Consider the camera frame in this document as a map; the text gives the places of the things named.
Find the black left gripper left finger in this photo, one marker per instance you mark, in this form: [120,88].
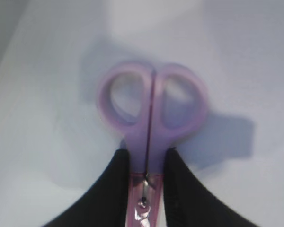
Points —
[104,204]

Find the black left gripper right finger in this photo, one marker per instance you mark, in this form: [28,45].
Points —
[187,203]

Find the pink scissors with cover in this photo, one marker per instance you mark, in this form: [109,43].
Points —
[148,139]

